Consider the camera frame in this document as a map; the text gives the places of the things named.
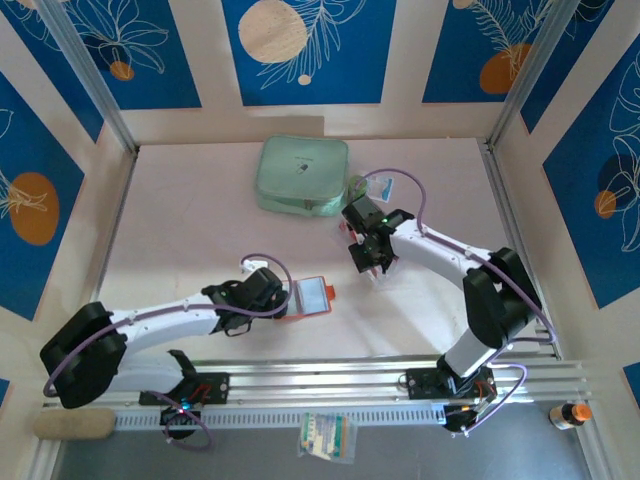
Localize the orange card holder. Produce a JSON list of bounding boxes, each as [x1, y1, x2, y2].
[[277, 275, 337, 321]]

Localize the clear plastic sleeve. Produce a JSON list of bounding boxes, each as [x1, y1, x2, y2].
[[368, 264, 400, 290]]

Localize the clear packet with blue print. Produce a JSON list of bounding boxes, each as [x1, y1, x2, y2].
[[364, 170, 396, 203]]

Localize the green cylindrical container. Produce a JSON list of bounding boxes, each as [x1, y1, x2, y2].
[[347, 174, 371, 201]]

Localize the mint green zip pouch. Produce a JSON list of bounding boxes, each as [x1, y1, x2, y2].
[[254, 135, 350, 219]]

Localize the small black connector board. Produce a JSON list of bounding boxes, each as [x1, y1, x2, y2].
[[159, 403, 202, 426], [442, 403, 484, 434]]

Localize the plastic bag with green print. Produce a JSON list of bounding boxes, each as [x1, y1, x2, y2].
[[298, 412, 357, 464]]

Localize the beige foam roll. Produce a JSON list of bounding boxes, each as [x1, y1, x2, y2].
[[33, 407, 117, 442]]

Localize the brown bottle with orange cap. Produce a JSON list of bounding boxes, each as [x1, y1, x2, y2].
[[549, 402, 594, 431]]

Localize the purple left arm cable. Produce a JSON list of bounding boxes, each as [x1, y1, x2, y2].
[[43, 252, 294, 451]]

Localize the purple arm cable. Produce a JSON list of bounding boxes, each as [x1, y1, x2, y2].
[[357, 168, 559, 436], [43, 252, 294, 451]]

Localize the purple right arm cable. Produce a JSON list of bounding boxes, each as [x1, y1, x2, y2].
[[357, 168, 559, 436]]

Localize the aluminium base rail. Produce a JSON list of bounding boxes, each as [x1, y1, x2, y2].
[[44, 357, 594, 404]]

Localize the slotted grey cable duct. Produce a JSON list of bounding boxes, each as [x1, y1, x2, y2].
[[114, 403, 449, 429]]

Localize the aluminium table side rail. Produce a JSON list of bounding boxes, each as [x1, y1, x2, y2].
[[74, 147, 140, 366], [478, 139, 562, 359]]

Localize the aluminium frame post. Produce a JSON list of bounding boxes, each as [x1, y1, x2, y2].
[[486, 0, 574, 151], [37, 0, 140, 156]]

